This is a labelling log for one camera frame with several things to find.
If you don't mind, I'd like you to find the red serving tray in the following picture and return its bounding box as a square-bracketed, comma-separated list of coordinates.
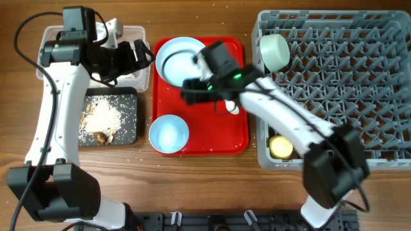
[151, 36, 250, 157]

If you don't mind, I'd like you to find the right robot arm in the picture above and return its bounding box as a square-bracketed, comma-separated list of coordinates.
[180, 41, 370, 229]

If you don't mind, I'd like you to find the light blue bowl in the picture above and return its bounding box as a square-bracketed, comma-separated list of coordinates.
[148, 114, 189, 154]

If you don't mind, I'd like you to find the black plastic tray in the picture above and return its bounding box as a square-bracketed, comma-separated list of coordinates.
[78, 86, 139, 148]

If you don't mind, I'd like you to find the light blue plate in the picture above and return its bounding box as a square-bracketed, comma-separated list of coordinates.
[155, 37, 205, 87]

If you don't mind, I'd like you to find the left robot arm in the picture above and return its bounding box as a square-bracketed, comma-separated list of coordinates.
[7, 6, 155, 230]

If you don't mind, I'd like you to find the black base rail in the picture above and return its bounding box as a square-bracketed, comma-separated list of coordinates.
[73, 210, 360, 231]

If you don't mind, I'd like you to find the clear plastic bin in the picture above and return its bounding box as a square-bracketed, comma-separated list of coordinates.
[35, 25, 151, 93]

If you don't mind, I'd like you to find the yellow cup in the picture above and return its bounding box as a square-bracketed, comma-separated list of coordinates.
[268, 135, 293, 159]

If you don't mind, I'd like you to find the white plastic spoon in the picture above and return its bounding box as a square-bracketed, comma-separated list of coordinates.
[225, 100, 240, 115]

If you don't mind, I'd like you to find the green bowl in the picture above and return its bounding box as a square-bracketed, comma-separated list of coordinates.
[260, 34, 290, 72]

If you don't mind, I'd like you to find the food scraps and rice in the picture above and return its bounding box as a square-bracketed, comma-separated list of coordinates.
[78, 94, 137, 145]

